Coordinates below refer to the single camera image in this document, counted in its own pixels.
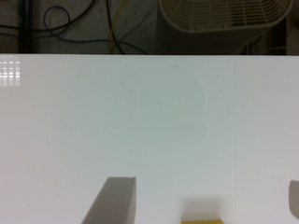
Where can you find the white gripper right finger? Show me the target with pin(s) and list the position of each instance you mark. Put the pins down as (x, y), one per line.
(294, 198)

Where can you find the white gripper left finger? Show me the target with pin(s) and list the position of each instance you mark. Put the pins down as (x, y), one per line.
(115, 203)

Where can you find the yellow block with hole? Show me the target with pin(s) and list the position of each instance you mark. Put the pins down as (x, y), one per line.
(213, 221)

